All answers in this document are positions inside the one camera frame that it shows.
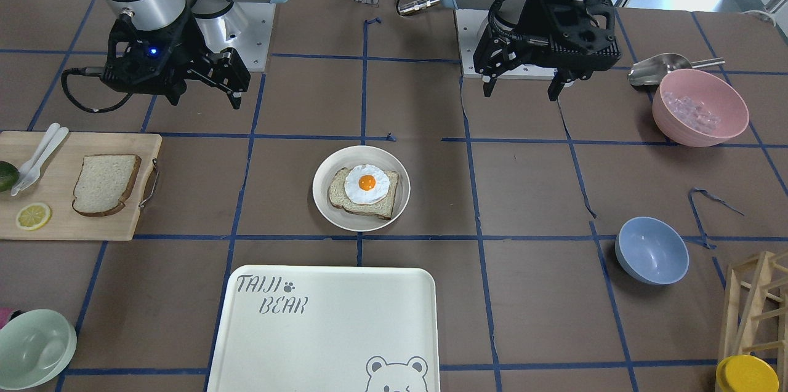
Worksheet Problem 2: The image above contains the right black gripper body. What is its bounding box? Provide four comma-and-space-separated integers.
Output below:
100, 9, 211, 97

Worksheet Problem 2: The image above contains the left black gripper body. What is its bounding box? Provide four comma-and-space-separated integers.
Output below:
473, 0, 621, 80

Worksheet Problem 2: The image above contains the bread slice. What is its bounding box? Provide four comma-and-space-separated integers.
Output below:
71, 154, 142, 217
328, 167, 400, 220

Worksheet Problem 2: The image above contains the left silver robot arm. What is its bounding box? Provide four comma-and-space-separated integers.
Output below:
441, 0, 622, 101

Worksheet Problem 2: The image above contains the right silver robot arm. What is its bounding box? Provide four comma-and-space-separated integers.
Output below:
61, 0, 287, 114

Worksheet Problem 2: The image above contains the white round plate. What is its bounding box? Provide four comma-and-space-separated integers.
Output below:
312, 145, 411, 232

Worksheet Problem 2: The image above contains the bread slice under egg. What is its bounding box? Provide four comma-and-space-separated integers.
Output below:
328, 167, 400, 220

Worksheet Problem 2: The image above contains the metal scoop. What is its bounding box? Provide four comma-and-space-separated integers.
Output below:
627, 53, 725, 87

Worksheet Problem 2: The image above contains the pink bowl with ice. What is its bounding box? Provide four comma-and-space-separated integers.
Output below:
652, 69, 750, 147

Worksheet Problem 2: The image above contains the wooden cutting board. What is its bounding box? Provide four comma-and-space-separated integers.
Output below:
1, 132, 161, 241

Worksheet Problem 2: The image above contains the white plastic spoon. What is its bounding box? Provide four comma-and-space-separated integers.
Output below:
20, 127, 70, 191

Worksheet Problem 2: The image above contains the white plastic fork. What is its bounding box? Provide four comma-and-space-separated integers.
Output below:
10, 122, 61, 196

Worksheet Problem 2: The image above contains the green avocado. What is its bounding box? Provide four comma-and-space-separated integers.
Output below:
0, 161, 20, 193

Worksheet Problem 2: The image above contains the fried egg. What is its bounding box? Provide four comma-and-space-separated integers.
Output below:
344, 164, 392, 205

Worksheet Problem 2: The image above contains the lemon slice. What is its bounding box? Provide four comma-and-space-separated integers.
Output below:
16, 203, 52, 231

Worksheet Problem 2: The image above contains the blue bowl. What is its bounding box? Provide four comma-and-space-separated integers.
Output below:
614, 217, 690, 286

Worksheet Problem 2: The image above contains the cream bear tray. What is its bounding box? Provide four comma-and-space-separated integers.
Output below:
206, 265, 441, 391

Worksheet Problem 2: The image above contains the pink cloth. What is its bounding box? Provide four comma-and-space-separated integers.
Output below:
0, 307, 23, 329

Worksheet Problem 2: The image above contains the green bowl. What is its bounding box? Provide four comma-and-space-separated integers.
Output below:
1, 309, 77, 390

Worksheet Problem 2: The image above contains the wooden rack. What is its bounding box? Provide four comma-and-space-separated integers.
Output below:
718, 251, 787, 391

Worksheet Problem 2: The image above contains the yellow lid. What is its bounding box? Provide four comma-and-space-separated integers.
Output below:
715, 354, 779, 391

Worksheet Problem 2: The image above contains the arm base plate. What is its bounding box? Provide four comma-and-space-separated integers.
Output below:
455, 9, 557, 81
196, 3, 276, 73

